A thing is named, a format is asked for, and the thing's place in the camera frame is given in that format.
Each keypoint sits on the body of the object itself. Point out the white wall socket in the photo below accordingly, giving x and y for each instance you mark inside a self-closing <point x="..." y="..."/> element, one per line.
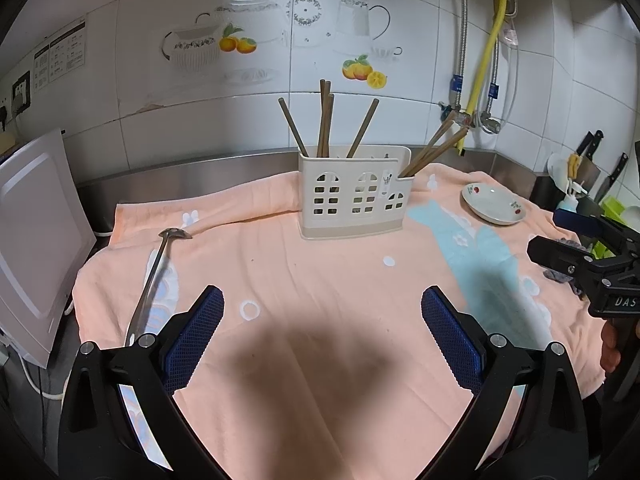
<point x="4" y="117"/>

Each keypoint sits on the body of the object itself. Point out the green plastic dish rack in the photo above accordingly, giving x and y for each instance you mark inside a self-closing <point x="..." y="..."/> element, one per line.
<point x="615" y="207"/>

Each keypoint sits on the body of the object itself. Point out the person's right hand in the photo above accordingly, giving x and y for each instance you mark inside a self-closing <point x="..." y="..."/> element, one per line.
<point x="610" y="347"/>

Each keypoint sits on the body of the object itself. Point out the grey cloth rag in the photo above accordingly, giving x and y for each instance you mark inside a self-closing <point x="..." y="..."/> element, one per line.
<point x="555" y="275"/>

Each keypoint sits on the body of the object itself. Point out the white dish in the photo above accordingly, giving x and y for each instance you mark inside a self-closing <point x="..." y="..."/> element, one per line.
<point x="556" y="172"/>

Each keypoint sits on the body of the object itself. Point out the metal water valve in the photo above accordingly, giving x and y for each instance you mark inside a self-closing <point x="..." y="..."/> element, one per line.
<point x="492" y="125"/>
<point x="457" y="117"/>

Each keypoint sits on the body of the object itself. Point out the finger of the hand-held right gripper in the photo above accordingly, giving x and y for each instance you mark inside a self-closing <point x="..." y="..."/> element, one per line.
<point x="555" y="255"/>
<point x="572" y="219"/>

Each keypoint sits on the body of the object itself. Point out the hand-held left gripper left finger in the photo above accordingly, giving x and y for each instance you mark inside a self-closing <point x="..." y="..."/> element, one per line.
<point x="195" y="335"/>

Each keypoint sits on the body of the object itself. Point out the printed wall notice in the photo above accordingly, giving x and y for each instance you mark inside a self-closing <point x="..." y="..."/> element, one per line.
<point x="60" y="55"/>

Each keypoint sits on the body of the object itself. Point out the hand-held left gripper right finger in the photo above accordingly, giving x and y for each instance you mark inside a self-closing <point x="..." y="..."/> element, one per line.
<point x="450" y="340"/>

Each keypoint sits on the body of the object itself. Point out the round wooden board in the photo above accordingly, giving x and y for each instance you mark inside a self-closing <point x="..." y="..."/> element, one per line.
<point x="6" y="144"/>

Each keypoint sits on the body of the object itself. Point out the peach printed towel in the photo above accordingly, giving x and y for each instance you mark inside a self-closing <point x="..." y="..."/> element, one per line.
<point x="300" y="285"/>

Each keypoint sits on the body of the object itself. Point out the small white printed plate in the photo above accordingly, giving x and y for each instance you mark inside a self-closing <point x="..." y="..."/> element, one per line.
<point x="492" y="205"/>

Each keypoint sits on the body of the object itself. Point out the cream plastic utensil holder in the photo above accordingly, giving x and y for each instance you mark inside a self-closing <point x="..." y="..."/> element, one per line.
<point x="345" y="220"/>

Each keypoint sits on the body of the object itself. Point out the black wall socket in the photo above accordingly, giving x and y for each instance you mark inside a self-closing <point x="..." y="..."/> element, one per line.
<point x="21" y="92"/>

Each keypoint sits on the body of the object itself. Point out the white thin tube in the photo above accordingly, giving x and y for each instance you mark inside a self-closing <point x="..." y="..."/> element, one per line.
<point x="518" y="75"/>

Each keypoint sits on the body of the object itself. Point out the white microwave oven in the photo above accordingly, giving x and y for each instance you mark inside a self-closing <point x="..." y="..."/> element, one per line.
<point x="35" y="240"/>

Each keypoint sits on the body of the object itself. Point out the blue soap pump bottle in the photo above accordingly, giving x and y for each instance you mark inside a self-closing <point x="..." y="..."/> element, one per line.
<point x="569" y="204"/>

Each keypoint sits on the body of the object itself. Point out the metal ladle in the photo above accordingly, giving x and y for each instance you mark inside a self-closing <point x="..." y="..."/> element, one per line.
<point x="151" y="280"/>

